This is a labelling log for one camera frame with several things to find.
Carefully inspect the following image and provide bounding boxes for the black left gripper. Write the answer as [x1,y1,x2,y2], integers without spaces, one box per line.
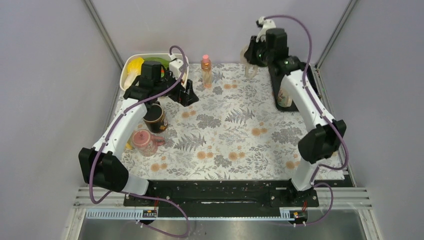
[155,67,199,106]

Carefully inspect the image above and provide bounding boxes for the beige upside-down mug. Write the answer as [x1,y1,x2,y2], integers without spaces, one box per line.
[240,45,258,79]

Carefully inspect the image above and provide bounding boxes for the black serving tray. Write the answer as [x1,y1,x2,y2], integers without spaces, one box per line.
[268,65,322,112]

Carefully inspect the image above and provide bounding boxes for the cream floral mug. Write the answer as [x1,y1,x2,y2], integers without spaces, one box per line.
[277,87,293,108]

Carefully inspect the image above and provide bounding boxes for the pink glass mug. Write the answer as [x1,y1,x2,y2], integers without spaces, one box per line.
[129,129,166,157]

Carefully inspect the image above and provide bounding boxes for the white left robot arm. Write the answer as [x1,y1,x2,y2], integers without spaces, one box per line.
[78,58,199,206]

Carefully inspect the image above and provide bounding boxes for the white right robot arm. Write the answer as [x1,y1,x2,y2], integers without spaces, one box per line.
[243,28,347,206]

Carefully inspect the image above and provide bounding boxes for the black mug with tan rim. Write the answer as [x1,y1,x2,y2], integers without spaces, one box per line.
[143,103,168,134]

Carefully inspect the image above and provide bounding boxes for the white plastic vegetable tub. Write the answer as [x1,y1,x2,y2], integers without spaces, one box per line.
[119,53,189,91]

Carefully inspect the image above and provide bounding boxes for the pink drink bottle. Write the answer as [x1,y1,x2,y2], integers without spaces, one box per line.
[200,54,212,88]

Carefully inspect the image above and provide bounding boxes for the white napa cabbage toy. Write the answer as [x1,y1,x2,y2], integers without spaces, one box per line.
[122,57,145,90]

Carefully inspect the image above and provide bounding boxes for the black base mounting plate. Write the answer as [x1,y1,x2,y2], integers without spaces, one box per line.
[123,180,319,218]

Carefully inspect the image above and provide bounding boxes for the left small control board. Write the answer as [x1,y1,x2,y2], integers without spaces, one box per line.
[142,209,158,219]

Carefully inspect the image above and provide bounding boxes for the small control board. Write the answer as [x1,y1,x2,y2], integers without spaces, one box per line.
[142,209,158,219]
[292,211,308,219]

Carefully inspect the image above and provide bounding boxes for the right small control board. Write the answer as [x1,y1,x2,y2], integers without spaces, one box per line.
[292,211,308,219]

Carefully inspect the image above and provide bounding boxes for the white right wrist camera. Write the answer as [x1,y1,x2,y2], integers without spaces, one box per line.
[255,16,276,43]

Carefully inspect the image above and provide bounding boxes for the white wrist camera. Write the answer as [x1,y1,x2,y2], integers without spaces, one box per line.
[169,58,189,88]
[255,16,276,43]

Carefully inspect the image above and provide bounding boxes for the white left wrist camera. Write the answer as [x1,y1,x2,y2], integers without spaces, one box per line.
[169,58,189,88]

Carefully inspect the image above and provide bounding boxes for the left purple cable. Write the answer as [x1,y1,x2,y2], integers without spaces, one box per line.
[88,45,191,238]

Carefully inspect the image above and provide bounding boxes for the aluminium frame rail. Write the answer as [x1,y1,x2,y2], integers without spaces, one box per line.
[72,187,128,209]

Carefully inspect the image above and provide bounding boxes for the white slotted cable duct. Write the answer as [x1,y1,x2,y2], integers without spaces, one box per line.
[85,207,309,222]

